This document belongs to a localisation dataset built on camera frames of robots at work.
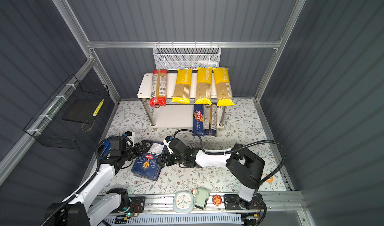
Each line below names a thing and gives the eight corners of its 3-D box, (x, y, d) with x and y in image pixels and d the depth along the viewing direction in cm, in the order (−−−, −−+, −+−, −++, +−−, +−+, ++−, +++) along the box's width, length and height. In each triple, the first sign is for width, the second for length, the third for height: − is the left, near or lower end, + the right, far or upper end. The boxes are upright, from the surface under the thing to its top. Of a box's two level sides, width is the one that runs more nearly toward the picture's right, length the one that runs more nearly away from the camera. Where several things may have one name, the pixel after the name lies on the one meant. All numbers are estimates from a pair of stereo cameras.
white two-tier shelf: (216, 132, 103) (218, 122, 94) (216, 113, 114) (218, 103, 105) (222, 132, 103) (224, 123, 94) (221, 113, 114) (223, 103, 105)
